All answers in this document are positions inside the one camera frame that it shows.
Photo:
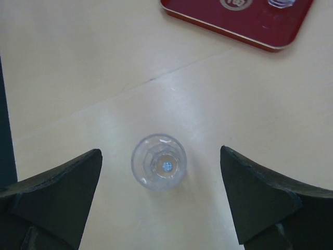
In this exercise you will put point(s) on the clear glass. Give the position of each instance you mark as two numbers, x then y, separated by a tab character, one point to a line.
159	162
281	4

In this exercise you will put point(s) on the red lacquer tray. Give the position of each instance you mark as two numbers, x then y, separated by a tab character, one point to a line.
253	22

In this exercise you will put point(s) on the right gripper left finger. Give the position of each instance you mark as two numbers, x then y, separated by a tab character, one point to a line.
50	209

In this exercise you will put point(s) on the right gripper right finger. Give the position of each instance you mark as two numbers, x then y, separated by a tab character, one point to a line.
273	211

